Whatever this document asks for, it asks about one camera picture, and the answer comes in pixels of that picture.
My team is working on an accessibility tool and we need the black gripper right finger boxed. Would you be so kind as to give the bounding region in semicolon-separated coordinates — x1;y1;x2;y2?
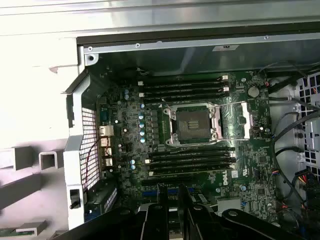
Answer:
178;183;309;240

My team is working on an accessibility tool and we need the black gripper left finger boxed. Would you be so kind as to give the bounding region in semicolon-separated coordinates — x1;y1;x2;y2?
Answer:
57;183;169;240

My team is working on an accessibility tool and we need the blue expansion slot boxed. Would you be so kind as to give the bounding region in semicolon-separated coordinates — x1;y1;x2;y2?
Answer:
142;189;201;198

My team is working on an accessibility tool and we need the black RAM slot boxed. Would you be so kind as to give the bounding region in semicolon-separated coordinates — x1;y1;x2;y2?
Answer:
137;81;223;88
142;86;230;94
142;74;230;82
146;158;237;168
149;152;237;161
138;91;225;100
148;166;236;177
148;146;236;154

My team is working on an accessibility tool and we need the CPU socket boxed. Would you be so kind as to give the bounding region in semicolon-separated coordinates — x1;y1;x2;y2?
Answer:
163;101;222;147

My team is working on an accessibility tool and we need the green motherboard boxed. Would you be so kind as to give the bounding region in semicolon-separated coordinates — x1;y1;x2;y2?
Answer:
96;71;305;226

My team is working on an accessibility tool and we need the silver rear port stack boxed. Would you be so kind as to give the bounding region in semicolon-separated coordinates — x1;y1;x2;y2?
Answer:
98;124;115;168

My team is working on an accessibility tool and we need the metal socket cover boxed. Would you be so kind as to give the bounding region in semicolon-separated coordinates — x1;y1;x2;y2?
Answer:
212;101;252;141

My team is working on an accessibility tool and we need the silver coin battery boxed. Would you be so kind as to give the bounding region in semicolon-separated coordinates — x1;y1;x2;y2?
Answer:
247;85;260;98

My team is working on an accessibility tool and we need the green RAM stick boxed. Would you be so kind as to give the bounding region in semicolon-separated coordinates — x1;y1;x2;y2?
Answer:
0;226;46;238

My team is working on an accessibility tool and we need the perforated metal disk bay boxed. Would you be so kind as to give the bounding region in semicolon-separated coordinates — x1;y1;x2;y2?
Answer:
294;72;320;181

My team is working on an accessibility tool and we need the white parts rack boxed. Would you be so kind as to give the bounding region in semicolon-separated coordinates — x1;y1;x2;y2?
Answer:
0;36;83;237

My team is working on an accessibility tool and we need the open PC case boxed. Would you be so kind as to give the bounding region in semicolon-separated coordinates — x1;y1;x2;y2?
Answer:
59;23;320;240

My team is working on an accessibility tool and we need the locking lever wire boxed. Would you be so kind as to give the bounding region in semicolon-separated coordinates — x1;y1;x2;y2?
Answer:
166;142;221;150
160;98;175;112

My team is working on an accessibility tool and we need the red and black wire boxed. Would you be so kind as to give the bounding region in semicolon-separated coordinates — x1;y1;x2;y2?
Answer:
83;138;103;192

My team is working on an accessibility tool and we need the thick black cable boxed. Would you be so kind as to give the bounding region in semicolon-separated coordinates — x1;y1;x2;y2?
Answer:
272;111;311;203

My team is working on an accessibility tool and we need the thin black cable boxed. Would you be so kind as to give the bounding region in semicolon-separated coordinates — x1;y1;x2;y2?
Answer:
258;59;311;78

